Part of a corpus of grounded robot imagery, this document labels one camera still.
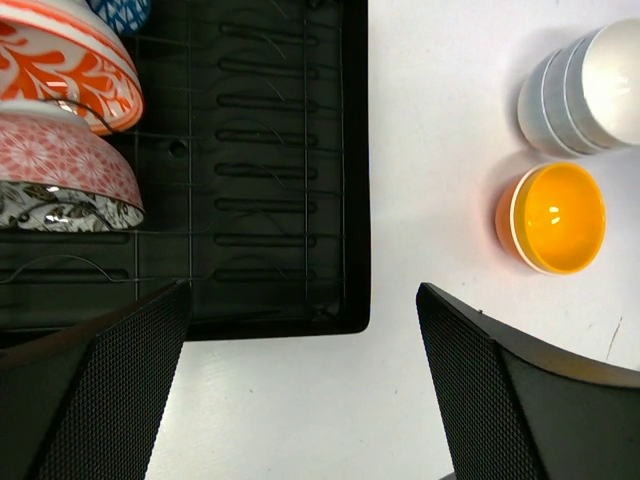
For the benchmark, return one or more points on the orange floral bowl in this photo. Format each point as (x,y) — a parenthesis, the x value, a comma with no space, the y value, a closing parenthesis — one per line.
(64,52)

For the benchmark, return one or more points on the black drainer tray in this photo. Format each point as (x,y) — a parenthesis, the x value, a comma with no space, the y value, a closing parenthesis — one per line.
(250,165)

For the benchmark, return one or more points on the orange bowl under yellow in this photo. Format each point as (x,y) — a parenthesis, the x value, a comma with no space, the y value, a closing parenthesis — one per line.
(502,220)

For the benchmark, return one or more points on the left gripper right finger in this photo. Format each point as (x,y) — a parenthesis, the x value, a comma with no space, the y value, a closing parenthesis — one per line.
(516,407)

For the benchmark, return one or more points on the blue patterned bowl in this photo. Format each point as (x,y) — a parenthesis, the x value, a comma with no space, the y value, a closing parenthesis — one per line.
(122,16)

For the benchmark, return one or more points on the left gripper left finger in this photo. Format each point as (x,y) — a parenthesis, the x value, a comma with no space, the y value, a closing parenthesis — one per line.
(86,402)

